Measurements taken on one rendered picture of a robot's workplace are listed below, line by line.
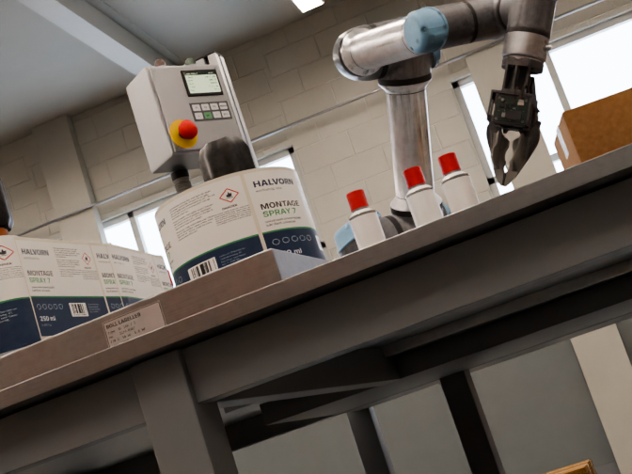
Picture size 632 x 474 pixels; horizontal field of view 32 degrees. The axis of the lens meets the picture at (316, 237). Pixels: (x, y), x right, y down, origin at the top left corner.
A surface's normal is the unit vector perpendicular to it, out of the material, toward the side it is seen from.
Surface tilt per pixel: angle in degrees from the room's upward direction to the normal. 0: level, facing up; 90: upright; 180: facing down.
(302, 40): 90
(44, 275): 90
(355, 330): 90
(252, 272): 90
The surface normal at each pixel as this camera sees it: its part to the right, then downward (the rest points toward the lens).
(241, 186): 0.18, -0.26
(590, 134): -0.15, -0.16
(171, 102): 0.55, -0.34
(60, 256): 0.85, -0.36
